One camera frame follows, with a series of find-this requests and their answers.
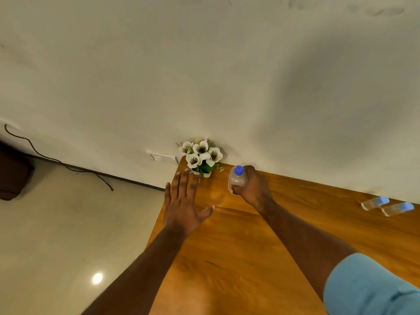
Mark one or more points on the large clear solution bottle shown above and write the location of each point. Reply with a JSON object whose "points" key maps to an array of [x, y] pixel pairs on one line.
{"points": [[238, 181]]}

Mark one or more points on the dark blue bottle cap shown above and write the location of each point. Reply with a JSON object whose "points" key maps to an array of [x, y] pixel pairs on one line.
{"points": [[239, 170]]}

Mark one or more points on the person's right forearm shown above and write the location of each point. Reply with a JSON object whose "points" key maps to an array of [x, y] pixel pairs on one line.
{"points": [[305, 246]]}

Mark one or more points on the white potted flower plant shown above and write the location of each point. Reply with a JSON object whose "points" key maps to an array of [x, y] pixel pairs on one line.
{"points": [[203, 160]]}

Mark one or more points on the person's left forearm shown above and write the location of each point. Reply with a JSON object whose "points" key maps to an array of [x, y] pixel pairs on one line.
{"points": [[134, 275]]}

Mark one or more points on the small clear bottle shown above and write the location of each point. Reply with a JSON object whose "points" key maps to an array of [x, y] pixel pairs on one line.
{"points": [[369, 205], [390, 210]]}

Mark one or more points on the person's right blue sleeve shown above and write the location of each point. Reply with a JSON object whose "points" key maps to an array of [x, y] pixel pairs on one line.
{"points": [[367, 285]]}

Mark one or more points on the person's right hand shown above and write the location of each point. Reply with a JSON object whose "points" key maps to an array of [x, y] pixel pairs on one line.
{"points": [[257, 190]]}

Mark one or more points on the person's left hand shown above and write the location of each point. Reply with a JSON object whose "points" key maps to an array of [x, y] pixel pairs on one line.
{"points": [[182, 206]]}

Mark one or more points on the dark bulky object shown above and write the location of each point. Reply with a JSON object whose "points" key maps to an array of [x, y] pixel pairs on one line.
{"points": [[13, 173]]}

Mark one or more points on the white wall box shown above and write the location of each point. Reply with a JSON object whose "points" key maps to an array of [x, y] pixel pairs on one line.
{"points": [[162, 157]]}

